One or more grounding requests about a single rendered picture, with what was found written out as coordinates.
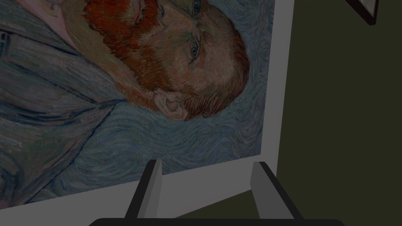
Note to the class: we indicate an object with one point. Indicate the dark framed picture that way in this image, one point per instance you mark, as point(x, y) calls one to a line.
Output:
point(366, 9)

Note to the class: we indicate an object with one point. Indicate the framed portrait painting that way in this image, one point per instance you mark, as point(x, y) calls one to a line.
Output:
point(132, 94)

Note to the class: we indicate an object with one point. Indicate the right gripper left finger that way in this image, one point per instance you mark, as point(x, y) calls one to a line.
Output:
point(147, 194)

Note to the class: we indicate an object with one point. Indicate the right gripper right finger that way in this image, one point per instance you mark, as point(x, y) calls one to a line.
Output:
point(270, 197)

